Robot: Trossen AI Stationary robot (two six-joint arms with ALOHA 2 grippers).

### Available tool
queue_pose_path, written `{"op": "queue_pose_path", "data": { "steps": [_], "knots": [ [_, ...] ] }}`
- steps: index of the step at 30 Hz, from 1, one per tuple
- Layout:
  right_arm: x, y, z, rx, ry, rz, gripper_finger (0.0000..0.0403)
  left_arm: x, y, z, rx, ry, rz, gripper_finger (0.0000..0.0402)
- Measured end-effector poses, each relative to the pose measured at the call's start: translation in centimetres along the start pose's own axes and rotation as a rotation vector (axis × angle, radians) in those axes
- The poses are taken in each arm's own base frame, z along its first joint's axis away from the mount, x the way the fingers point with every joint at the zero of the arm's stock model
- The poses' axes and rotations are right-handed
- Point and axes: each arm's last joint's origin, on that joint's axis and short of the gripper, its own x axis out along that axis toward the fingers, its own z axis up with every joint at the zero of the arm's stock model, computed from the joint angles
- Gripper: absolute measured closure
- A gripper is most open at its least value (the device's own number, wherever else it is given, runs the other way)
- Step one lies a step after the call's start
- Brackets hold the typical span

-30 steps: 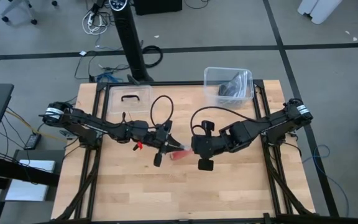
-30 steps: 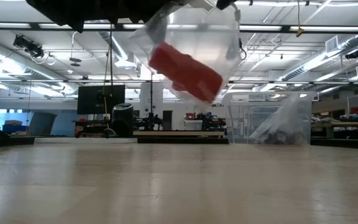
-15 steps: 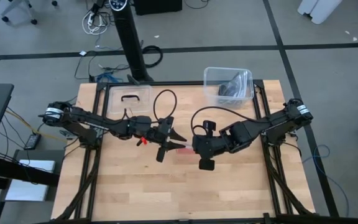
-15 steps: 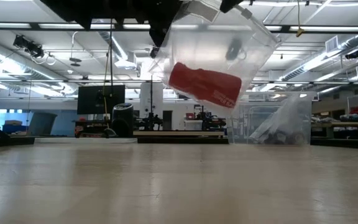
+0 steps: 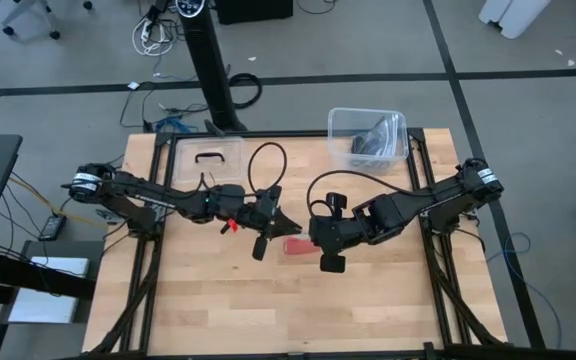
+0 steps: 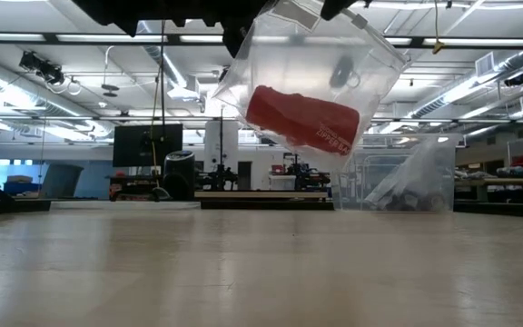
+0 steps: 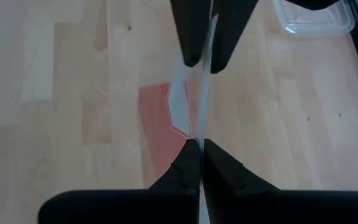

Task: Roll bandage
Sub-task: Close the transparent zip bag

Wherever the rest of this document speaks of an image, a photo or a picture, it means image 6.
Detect yellow hanging hook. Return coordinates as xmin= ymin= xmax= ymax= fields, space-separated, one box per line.
xmin=431 ymin=0 xmax=447 ymax=56

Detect clear zipper bag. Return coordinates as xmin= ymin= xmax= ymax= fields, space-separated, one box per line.
xmin=211 ymin=0 xmax=411 ymax=174

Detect red elastic bandage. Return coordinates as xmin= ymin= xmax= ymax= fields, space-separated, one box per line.
xmin=244 ymin=84 xmax=362 ymax=158

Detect long wooden work table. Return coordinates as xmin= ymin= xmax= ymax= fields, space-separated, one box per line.
xmin=454 ymin=176 xmax=523 ymax=203

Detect distant robot workstation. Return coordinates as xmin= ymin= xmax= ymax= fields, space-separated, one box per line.
xmin=268 ymin=154 xmax=333 ymax=192

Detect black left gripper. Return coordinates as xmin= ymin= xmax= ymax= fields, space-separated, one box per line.
xmin=70 ymin=0 xmax=271 ymax=59

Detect clear bags with black items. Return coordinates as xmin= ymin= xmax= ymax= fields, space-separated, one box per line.
xmin=364 ymin=138 xmax=454 ymax=213

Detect clear plastic storage bin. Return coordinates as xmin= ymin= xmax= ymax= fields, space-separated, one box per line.
xmin=331 ymin=133 xmax=465 ymax=213

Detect grey waste can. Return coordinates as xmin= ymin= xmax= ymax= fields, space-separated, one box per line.
xmin=41 ymin=163 xmax=84 ymax=199

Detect blue storage crate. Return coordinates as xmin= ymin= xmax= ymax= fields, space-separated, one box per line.
xmin=3 ymin=180 xmax=43 ymax=196

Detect black ceiling-mounted camera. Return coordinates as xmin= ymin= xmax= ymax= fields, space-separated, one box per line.
xmin=18 ymin=50 xmax=66 ymax=86

